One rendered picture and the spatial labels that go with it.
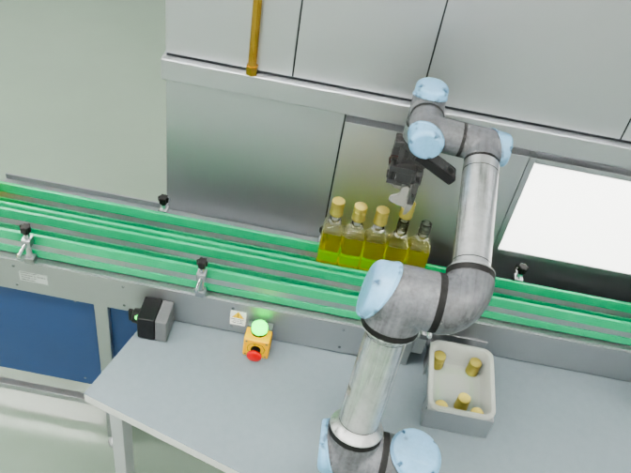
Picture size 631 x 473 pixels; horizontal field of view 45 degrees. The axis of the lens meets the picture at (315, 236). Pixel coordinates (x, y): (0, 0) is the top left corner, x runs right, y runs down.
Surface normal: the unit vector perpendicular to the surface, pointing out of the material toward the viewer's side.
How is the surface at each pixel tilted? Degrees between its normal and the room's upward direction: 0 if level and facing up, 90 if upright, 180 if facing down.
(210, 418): 0
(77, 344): 90
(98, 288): 90
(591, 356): 90
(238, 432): 0
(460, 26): 90
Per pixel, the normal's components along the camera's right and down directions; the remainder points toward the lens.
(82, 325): -0.14, 0.68
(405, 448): 0.29, -0.61
